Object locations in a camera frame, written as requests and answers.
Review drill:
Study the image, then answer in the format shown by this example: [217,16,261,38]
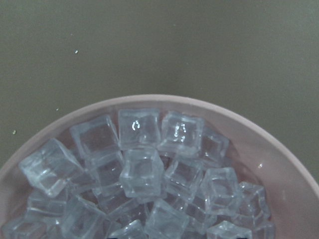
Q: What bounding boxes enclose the pile of ice cubes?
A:
[1,108,275,239]

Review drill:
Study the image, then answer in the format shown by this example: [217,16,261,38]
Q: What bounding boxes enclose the pink bowl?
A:
[0,95,319,239]

